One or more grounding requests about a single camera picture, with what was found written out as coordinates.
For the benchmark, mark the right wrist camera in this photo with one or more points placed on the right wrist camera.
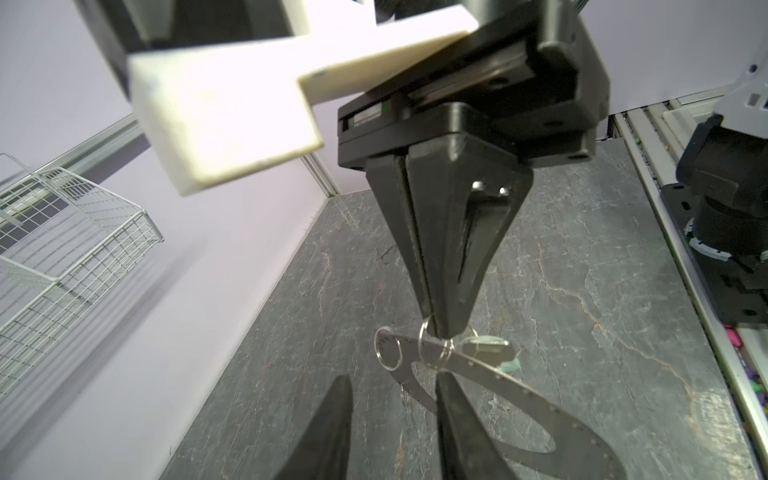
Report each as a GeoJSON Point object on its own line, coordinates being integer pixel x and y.
{"type": "Point", "coordinates": [180, 61]}

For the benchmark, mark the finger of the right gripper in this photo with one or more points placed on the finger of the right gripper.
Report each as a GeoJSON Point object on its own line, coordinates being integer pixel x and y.
{"type": "Point", "coordinates": [387, 177]}
{"type": "Point", "coordinates": [465, 194]}

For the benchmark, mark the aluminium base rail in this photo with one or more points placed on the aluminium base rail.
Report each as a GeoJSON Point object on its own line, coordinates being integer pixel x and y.
{"type": "Point", "coordinates": [657, 137]}

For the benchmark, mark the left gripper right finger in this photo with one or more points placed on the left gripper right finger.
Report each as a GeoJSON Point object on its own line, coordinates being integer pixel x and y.
{"type": "Point", "coordinates": [466, 450]}

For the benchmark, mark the metal ring disc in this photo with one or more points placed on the metal ring disc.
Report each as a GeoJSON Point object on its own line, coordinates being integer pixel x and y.
{"type": "Point", "coordinates": [579, 452]}

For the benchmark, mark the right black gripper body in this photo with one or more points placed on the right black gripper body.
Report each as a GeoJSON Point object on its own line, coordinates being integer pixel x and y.
{"type": "Point", "coordinates": [528, 80]}

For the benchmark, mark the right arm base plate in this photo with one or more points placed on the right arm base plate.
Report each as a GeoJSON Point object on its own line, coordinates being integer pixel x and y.
{"type": "Point", "coordinates": [728, 251]}

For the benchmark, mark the long white wire basket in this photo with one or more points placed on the long white wire basket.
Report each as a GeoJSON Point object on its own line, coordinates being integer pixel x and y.
{"type": "Point", "coordinates": [65, 243]}

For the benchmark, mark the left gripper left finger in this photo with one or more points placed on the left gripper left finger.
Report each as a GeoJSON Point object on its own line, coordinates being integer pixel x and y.
{"type": "Point", "coordinates": [324, 448]}

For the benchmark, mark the small steel split keyring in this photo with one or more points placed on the small steel split keyring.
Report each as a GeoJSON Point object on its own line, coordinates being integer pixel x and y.
{"type": "Point", "coordinates": [388, 349]}

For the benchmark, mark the aluminium frame profiles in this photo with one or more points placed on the aluminium frame profiles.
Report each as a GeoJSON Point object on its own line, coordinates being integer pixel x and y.
{"type": "Point", "coordinates": [205, 153]}

